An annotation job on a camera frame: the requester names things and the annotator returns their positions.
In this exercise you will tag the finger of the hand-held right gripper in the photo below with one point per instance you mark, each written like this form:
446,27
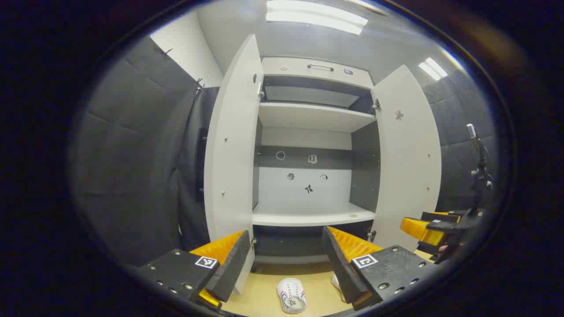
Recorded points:
423,231
440,217

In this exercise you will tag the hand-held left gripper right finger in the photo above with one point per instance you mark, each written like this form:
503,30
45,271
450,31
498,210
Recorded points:
341,268

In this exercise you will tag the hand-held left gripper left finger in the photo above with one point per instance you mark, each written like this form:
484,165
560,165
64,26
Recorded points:
233,268

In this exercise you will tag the white striped shoe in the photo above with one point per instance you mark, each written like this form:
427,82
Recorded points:
336,281
291,293

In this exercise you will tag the white shoe cabinet door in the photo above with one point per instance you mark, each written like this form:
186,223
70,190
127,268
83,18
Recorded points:
233,145
405,167

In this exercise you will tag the white shoe cabinet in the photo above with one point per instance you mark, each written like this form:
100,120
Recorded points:
308,116

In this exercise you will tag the black backdrop cloth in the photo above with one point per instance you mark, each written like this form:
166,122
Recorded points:
128,154
454,132
189,211

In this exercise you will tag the ceiling light panel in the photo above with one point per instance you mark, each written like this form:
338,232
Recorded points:
434,69
313,15

